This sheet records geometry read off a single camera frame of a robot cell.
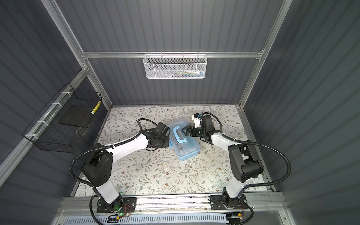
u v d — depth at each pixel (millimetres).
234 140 526
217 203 736
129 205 723
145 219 707
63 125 727
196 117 844
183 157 846
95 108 812
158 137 680
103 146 500
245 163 473
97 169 468
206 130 737
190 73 915
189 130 822
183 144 868
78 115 743
